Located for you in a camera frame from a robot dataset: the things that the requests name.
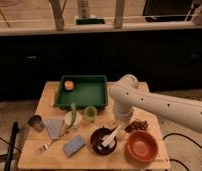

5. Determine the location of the black pole stand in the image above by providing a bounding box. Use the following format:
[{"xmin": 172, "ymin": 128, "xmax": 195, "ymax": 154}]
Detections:
[{"xmin": 4, "ymin": 122, "xmax": 19, "ymax": 171}]

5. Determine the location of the blue sponge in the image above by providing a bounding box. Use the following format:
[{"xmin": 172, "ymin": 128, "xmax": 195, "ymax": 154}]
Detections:
[{"xmin": 64, "ymin": 135, "xmax": 85, "ymax": 157}]

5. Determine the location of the silver fork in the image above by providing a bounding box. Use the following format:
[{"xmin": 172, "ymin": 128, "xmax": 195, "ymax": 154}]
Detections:
[{"xmin": 36, "ymin": 127, "xmax": 70, "ymax": 154}]

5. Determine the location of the orange fruit in tray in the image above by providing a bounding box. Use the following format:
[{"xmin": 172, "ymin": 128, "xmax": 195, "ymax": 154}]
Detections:
[{"xmin": 64, "ymin": 80, "xmax": 74, "ymax": 91}]

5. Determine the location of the green plastic tray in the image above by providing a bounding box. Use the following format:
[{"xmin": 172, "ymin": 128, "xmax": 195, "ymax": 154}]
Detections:
[{"xmin": 55, "ymin": 75, "xmax": 108, "ymax": 109}]

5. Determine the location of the dark purple bowl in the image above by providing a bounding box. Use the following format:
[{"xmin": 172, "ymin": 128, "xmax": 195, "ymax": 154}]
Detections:
[{"xmin": 90, "ymin": 127, "xmax": 117, "ymax": 155}]

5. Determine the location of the metal cup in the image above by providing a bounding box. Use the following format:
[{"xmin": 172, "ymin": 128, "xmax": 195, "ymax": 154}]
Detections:
[{"xmin": 28, "ymin": 115, "xmax": 44, "ymax": 132}]

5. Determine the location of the small green cup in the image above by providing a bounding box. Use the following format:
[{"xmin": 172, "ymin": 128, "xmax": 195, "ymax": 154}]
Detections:
[{"xmin": 84, "ymin": 106, "xmax": 97, "ymax": 121}]

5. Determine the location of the green vegetable pod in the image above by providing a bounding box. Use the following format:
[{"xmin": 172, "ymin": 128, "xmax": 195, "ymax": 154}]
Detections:
[{"xmin": 70, "ymin": 103, "xmax": 76, "ymax": 127}]

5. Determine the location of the grey blue cloth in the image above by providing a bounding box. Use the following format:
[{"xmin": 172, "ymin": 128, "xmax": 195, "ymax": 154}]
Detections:
[{"xmin": 44, "ymin": 119, "xmax": 63, "ymax": 140}]

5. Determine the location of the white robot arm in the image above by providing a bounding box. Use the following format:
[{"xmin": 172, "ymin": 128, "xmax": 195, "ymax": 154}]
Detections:
[{"xmin": 109, "ymin": 74, "xmax": 202, "ymax": 133}]

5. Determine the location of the black cable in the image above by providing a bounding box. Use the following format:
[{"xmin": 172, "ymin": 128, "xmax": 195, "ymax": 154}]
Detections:
[{"xmin": 162, "ymin": 132, "xmax": 191, "ymax": 171}]

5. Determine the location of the green white base object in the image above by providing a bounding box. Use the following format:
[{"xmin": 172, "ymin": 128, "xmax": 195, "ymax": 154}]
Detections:
[{"xmin": 75, "ymin": 0, "xmax": 107, "ymax": 26}]

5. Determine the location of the orange red bowl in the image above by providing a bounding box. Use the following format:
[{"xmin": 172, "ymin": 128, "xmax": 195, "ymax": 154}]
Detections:
[{"xmin": 126, "ymin": 131, "xmax": 158, "ymax": 163}]

